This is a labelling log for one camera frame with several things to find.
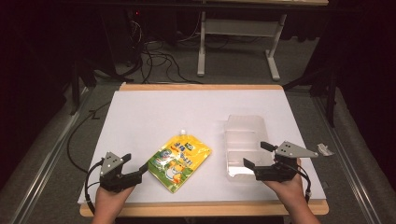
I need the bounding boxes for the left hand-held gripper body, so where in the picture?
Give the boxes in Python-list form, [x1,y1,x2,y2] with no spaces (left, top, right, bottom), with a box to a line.
[99,151,141,193]

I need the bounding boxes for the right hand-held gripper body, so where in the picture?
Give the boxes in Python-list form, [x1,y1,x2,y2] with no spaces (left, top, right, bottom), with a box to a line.
[253,141,319,183]

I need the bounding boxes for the clear plastic container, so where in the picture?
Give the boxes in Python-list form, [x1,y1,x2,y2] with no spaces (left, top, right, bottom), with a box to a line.
[224,114,276,183]

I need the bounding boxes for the yellow spout pouch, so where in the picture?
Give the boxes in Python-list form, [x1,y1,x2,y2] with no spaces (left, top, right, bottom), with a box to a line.
[147,129,213,194]

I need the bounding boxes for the person's left hand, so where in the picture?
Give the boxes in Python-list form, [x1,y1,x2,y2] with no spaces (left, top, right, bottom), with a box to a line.
[93,184,135,217]

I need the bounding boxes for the person's right hand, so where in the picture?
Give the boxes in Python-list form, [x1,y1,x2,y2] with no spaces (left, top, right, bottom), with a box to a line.
[262,157,308,204]

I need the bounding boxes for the crumpled white wrapper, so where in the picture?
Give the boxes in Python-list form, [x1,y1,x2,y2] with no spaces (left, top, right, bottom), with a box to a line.
[317,142,335,157]

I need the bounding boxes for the white sheet table cover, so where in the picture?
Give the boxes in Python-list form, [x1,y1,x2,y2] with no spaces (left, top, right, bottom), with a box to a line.
[78,90,327,204]

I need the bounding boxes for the black metal stand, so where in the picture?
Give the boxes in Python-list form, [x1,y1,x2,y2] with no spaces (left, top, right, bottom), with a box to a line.
[282,66,341,129]
[68,57,98,117]

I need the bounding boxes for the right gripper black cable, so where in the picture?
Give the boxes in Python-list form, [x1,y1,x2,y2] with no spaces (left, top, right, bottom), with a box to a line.
[290,163,313,203]

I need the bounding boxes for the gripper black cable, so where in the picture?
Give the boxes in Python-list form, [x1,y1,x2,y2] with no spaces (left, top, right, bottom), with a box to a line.
[84,160,105,217]
[290,163,313,203]

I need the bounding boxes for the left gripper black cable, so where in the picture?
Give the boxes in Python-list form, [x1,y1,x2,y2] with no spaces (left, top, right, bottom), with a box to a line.
[84,160,105,217]

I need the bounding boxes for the long black floor cable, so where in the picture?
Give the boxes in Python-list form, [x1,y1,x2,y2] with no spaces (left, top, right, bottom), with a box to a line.
[66,100,112,175]

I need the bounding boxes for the silver floor rail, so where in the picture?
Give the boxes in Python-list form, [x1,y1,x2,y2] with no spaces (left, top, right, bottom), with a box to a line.
[313,96,385,224]
[8,87,92,224]

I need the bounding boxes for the bundle of black floor cables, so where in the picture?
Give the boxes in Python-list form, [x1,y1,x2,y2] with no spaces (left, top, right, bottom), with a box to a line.
[125,18,205,86]

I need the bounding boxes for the white metal table frame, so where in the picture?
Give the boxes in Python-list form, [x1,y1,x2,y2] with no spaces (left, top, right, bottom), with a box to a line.
[196,11,288,82]

